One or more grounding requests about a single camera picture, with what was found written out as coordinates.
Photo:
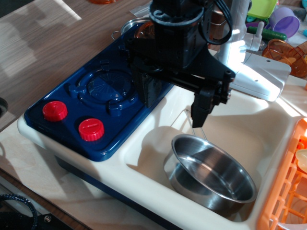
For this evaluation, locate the lime green plastic tray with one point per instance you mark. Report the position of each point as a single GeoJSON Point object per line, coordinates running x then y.
{"type": "Point", "coordinates": [262, 9]}

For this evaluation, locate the stainless steel pan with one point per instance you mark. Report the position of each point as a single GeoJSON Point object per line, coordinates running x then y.
{"type": "Point", "coordinates": [207, 175]}

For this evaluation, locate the steel pot behind stove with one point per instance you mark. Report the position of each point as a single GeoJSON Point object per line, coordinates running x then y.
{"type": "Point", "coordinates": [129, 24]}

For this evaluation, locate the green toy cucumber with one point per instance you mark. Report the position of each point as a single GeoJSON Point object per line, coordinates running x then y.
{"type": "Point", "coordinates": [267, 34]}

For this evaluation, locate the white grey toy faucet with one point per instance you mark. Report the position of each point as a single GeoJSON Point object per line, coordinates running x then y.
{"type": "Point", "coordinates": [256, 75]}

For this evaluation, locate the tall steel pot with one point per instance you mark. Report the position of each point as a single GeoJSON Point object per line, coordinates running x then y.
{"type": "Point", "coordinates": [219, 27]}

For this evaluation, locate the purple plastic cup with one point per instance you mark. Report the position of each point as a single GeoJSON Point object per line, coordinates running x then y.
{"type": "Point", "coordinates": [283, 20]}

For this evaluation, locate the red right stove knob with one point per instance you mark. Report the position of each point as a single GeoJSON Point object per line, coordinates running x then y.
{"type": "Point", "coordinates": [91, 129]}

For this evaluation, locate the blue toy stove top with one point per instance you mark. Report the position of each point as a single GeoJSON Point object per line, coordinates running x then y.
{"type": "Point", "coordinates": [101, 89]}

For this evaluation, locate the red stove knob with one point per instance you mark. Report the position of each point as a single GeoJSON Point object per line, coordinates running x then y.
{"type": "Point", "coordinates": [91, 129]}
{"type": "Point", "coordinates": [55, 111]}

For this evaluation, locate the orange dish rack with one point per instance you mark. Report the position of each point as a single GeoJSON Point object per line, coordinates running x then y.
{"type": "Point", "coordinates": [287, 200]}

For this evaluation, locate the red left stove knob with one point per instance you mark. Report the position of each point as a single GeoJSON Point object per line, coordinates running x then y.
{"type": "Point", "coordinates": [55, 111]}

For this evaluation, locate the orange transparent cup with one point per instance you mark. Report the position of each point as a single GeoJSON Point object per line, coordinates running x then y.
{"type": "Point", "coordinates": [295, 57]}

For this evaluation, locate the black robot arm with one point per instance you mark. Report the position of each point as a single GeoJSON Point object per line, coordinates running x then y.
{"type": "Point", "coordinates": [179, 7]}

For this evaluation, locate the clear plastic bag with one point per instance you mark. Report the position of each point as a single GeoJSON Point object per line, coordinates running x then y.
{"type": "Point", "coordinates": [141, 11]}

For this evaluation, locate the orange transparent pot lid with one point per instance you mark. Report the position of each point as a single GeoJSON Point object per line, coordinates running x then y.
{"type": "Point", "coordinates": [145, 31]}

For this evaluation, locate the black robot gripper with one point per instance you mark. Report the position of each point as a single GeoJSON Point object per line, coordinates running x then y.
{"type": "Point", "coordinates": [179, 55]}

